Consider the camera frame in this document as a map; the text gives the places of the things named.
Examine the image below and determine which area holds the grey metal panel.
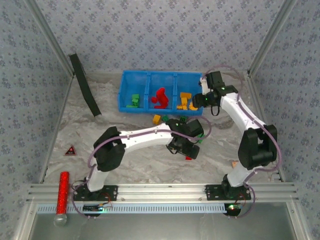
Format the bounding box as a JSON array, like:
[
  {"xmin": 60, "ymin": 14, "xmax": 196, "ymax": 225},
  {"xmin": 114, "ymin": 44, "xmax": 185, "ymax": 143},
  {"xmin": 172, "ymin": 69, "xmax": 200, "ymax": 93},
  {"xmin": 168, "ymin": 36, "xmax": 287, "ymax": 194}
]
[{"xmin": 24, "ymin": 212, "xmax": 305, "ymax": 240}]

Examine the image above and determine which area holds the slotted cable duct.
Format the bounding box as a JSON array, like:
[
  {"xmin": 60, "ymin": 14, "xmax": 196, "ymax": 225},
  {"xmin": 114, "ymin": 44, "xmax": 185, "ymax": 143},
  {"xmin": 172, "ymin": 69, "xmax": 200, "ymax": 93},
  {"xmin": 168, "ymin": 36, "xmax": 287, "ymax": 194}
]
[{"xmin": 34, "ymin": 202, "xmax": 230, "ymax": 215}]

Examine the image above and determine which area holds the red triangle sticker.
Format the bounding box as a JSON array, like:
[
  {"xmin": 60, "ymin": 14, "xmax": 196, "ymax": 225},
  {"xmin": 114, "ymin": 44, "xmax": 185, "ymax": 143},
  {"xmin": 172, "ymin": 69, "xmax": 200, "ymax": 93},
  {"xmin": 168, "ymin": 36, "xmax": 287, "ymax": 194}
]
[{"xmin": 64, "ymin": 145, "xmax": 78, "ymax": 157}]

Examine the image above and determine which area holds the aluminium mounting rail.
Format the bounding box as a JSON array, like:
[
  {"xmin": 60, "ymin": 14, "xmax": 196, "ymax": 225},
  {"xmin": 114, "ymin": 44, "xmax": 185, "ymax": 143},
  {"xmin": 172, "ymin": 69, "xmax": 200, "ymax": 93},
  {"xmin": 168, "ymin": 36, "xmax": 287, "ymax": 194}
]
[{"xmin": 26, "ymin": 182, "xmax": 300, "ymax": 203}]

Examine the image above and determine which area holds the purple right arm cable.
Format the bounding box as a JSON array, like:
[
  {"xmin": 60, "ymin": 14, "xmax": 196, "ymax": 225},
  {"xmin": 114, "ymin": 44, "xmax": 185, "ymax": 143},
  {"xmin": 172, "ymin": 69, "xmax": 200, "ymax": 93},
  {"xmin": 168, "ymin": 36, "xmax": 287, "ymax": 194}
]
[{"xmin": 203, "ymin": 64, "xmax": 283, "ymax": 220}]

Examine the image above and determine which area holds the black left mount plate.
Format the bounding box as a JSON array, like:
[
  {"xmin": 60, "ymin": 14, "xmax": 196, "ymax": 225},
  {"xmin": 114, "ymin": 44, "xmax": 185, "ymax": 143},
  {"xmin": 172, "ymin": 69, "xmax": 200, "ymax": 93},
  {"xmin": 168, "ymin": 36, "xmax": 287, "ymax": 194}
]
[{"xmin": 72, "ymin": 184, "xmax": 118, "ymax": 202}]

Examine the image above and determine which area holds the aluminium frame post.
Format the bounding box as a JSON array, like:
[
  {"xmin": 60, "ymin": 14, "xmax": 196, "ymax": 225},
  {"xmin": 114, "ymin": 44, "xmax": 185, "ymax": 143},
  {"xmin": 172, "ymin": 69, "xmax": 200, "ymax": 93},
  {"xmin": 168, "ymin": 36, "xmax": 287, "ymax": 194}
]
[
  {"xmin": 246, "ymin": 0, "xmax": 300, "ymax": 77},
  {"xmin": 23, "ymin": 0, "xmax": 77, "ymax": 77}
]

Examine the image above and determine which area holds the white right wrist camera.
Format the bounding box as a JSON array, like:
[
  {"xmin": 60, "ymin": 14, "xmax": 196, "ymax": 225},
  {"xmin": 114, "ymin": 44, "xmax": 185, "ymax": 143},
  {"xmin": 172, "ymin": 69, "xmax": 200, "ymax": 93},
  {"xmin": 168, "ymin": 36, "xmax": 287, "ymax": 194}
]
[{"xmin": 199, "ymin": 76, "xmax": 210, "ymax": 95}]

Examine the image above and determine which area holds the aluminium side rail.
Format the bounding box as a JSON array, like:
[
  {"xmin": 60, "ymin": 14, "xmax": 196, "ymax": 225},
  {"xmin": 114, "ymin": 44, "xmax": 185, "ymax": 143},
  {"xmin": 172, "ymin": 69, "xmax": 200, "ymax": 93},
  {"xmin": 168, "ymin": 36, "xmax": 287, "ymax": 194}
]
[
  {"xmin": 38, "ymin": 73, "xmax": 76, "ymax": 185},
  {"xmin": 246, "ymin": 74, "xmax": 286, "ymax": 182}
]

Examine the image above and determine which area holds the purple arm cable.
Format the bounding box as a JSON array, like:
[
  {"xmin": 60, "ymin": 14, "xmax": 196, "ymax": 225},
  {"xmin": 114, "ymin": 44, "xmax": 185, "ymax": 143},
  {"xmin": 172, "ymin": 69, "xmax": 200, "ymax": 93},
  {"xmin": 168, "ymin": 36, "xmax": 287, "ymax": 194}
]
[
  {"xmin": 71, "ymin": 116, "xmax": 213, "ymax": 218},
  {"xmin": 203, "ymin": 64, "xmax": 283, "ymax": 220}
]

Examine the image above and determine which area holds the right circuit board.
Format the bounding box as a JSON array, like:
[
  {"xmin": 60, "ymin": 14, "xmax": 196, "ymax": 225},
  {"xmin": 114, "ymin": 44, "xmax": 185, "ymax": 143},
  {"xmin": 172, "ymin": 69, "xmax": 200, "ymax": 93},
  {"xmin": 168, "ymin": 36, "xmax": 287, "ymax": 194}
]
[{"xmin": 224, "ymin": 202, "xmax": 243, "ymax": 217}]

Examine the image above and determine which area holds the black strap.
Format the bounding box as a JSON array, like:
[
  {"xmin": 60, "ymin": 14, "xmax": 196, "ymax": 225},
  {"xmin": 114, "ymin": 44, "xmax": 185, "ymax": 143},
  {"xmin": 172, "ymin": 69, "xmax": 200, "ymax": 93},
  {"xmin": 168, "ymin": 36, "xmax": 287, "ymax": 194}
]
[{"xmin": 69, "ymin": 53, "xmax": 103, "ymax": 118}]

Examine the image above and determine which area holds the circuit board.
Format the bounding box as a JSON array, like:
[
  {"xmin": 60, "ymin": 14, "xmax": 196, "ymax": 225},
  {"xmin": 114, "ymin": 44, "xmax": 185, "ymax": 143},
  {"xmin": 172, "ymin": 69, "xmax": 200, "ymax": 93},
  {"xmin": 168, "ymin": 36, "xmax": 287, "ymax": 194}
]
[
  {"xmin": 224, "ymin": 202, "xmax": 243, "ymax": 217},
  {"xmin": 83, "ymin": 204, "xmax": 113, "ymax": 213}
]

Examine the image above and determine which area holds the left circuit board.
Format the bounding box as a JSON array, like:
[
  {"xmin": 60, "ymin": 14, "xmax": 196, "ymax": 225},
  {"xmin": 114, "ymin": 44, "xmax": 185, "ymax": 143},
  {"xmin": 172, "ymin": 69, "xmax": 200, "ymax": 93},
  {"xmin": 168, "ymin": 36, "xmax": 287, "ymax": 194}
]
[{"xmin": 83, "ymin": 204, "xmax": 113, "ymax": 213}]

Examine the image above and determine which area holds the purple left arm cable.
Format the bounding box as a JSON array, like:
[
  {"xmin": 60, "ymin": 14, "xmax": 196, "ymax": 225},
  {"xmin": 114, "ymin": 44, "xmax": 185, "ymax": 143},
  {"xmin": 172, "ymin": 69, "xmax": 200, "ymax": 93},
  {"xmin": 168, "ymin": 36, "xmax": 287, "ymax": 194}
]
[{"xmin": 71, "ymin": 116, "xmax": 213, "ymax": 218}]

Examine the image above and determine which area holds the black right mount plate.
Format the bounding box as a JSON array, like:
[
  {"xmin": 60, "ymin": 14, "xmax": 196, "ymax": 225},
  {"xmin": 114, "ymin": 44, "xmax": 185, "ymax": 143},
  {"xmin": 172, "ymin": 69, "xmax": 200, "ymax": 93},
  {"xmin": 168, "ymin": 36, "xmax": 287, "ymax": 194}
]
[{"xmin": 205, "ymin": 184, "xmax": 252, "ymax": 201}]

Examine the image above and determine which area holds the red glitter microphone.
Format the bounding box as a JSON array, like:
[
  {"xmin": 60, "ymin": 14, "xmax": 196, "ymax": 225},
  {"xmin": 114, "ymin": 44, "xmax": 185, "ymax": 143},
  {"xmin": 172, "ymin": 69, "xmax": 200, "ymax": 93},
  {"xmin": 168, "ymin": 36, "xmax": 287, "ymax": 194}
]
[{"xmin": 53, "ymin": 171, "xmax": 70, "ymax": 227}]

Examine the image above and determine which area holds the black mount plate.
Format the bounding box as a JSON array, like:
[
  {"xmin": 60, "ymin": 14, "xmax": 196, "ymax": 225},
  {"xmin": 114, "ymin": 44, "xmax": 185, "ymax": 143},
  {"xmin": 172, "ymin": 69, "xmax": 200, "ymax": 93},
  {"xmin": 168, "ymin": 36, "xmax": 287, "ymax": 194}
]
[
  {"xmin": 72, "ymin": 184, "xmax": 118, "ymax": 202},
  {"xmin": 205, "ymin": 184, "xmax": 252, "ymax": 201}
]

